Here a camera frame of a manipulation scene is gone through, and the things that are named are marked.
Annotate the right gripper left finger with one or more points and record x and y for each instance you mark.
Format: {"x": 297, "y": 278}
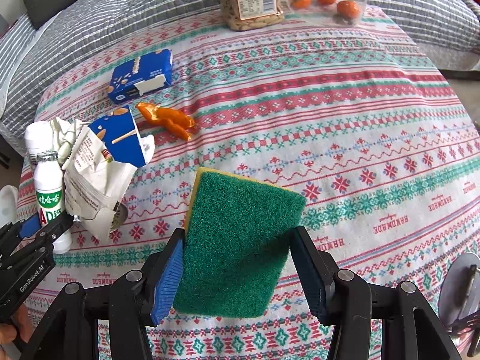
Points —
{"x": 162, "y": 272}

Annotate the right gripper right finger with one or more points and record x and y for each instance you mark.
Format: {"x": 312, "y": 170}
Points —
{"x": 315, "y": 270}

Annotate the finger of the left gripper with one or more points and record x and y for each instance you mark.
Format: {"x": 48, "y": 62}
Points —
{"x": 30, "y": 226}

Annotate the white snack bag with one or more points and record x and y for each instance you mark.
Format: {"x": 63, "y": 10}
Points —
{"x": 94, "y": 184}

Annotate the yellow green sponge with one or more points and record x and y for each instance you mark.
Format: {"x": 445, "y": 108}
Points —
{"x": 237, "y": 232}

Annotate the person's hand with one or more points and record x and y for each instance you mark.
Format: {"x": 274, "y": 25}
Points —
{"x": 22, "y": 322}

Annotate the white yogurt bottle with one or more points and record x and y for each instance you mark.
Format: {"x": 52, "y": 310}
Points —
{"x": 49, "y": 187}
{"x": 38, "y": 138}

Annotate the crumpled white tissue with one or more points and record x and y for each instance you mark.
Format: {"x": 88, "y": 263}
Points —
{"x": 64, "y": 135}

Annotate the blue torn carton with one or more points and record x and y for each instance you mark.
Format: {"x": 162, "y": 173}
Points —
{"x": 120, "y": 134}

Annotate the blue milk carton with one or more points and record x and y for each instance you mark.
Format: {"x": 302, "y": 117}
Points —
{"x": 141, "y": 75}

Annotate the grey striped quilted cover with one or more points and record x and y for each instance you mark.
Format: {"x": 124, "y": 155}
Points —
{"x": 32, "y": 59}

